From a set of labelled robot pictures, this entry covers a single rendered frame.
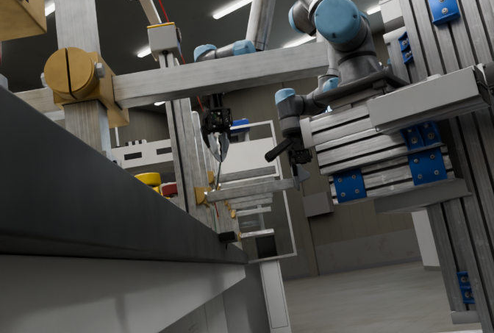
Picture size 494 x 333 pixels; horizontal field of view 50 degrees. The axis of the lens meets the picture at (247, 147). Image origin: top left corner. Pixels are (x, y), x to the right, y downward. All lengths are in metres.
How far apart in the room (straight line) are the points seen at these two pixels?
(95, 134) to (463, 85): 0.96
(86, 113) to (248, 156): 3.85
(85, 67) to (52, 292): 0.23
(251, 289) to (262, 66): 3.91
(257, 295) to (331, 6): 3.27
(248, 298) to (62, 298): 4.03
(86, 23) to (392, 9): 1.40
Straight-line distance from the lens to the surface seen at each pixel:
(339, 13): 1.48
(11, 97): 0.31
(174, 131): 1.31
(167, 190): 1.83
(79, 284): 0.49
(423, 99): 1.35
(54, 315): 0.43
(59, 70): 0.56
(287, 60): 0.60
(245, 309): 4.46
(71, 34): 0.60
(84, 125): 0.56
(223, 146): 1.60
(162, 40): 1.38
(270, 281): 4.32
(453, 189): 1.57
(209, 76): 0.59
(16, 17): 0.42
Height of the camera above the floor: 0.59
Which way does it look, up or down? 13 degrees up
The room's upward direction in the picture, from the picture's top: 10 degrees counter-clockwise
